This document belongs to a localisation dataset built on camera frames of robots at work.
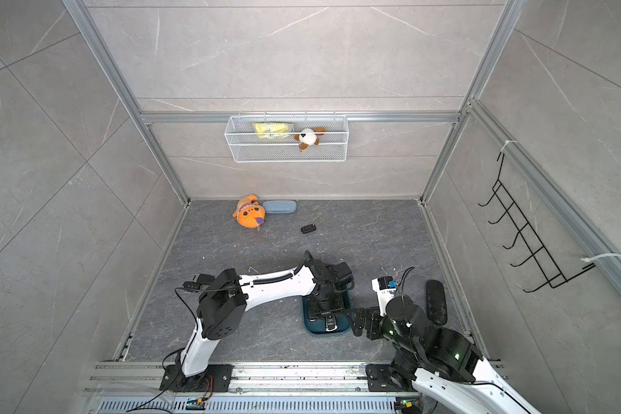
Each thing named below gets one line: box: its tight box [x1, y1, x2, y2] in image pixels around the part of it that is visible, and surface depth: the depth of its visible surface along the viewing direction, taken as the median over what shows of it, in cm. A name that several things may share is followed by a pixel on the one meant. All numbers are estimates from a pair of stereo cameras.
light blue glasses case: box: [263, 200, 298, 214], surface depth 116 cm
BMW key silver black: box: [325, 314, 339, 333], surface depth 80 cm
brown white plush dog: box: [293, 126, 327, 152], surface depth 87 cm
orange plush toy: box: [232, 193, 266, 232], surface depth 107 cm
